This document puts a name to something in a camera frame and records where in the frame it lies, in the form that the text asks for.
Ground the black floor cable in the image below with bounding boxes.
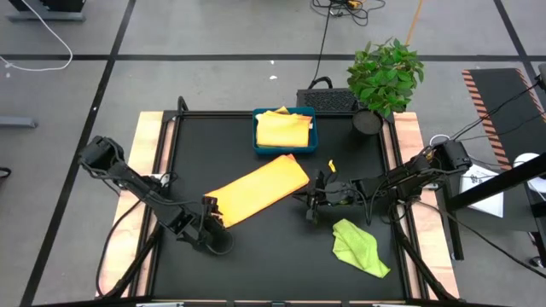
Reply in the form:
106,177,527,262
307,3,334,90

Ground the black slanted beam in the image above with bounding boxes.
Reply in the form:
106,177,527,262
447,153,546,212

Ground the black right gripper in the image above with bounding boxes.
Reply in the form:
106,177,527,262
293,169,357,223

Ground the black perforated metal box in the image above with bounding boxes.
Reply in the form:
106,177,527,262
295,87,360,113

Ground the green potted plant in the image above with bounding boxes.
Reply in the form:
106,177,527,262
346,37,426,137

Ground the light wooden table board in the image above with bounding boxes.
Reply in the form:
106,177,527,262
96,111,176,298
383,111,461,299

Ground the black upright post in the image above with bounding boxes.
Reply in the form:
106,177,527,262
443,182,466,261

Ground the lime green microfiber towel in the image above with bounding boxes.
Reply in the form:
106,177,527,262
331,217,392,280

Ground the grey floor bar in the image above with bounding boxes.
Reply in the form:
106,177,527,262
0,117,39,129

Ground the black mat with striped edges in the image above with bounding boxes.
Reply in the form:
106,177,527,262
461,67,546,171

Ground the white round object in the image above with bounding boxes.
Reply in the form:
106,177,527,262
511,152,546,193

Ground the grey desk base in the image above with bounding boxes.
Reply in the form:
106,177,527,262
6,0,86,22

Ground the tangled black cable bundle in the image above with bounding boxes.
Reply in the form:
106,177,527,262
311,0,387,27

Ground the white paper sheet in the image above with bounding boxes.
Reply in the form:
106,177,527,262
460,164,505,218

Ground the yellow-orange microfiber towel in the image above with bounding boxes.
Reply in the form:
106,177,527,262
254,109,314,149

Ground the white floor cable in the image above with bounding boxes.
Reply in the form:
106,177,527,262
0,0,74,72

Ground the orange microfiber towel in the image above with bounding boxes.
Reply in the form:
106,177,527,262
204,153,311,229

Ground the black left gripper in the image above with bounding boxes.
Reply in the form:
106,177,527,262
177,195,235,257

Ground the black aluminium table frame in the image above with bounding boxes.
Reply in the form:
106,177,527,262
96,96,462,307

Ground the blue plastic bin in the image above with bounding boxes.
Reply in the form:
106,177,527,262
252,106,319,155

